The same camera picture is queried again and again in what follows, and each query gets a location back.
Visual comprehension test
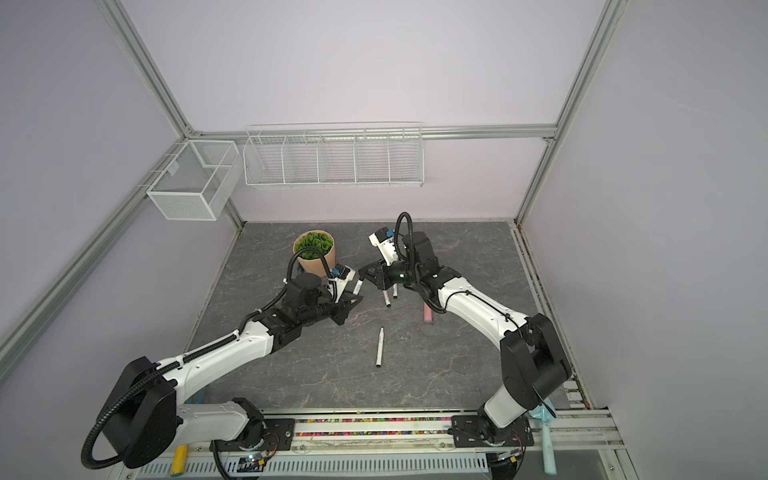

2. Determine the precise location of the potted green plant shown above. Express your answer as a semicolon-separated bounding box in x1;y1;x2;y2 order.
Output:
293;230;336;277

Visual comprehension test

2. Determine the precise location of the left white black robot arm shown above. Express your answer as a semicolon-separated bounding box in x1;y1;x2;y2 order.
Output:
80;273;363;470

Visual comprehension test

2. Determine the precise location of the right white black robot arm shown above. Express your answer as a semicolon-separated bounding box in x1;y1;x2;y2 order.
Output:
361;227;573;446

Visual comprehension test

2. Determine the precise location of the white mesh box basket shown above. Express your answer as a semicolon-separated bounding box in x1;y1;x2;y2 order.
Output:
147;140;244;221

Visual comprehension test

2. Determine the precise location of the teal garden trowel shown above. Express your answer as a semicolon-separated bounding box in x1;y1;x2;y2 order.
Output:
529;399;557;476

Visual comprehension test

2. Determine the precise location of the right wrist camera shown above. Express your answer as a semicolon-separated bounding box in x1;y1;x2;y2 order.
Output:
369;227;399;266

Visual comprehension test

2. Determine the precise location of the white wire shelf basket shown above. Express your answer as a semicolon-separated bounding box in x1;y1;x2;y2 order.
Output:
242;121;425;188

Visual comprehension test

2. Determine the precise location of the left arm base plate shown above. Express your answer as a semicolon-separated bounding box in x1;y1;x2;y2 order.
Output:
220;418;296;453

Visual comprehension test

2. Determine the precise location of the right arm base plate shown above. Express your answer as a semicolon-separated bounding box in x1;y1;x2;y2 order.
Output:
448;413;534;448

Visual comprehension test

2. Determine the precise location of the white perforated cable tray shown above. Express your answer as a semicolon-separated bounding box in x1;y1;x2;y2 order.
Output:
134;452;491;479

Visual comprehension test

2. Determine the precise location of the yellow handled blue tool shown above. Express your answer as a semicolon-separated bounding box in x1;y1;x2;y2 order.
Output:
169;445;188;478

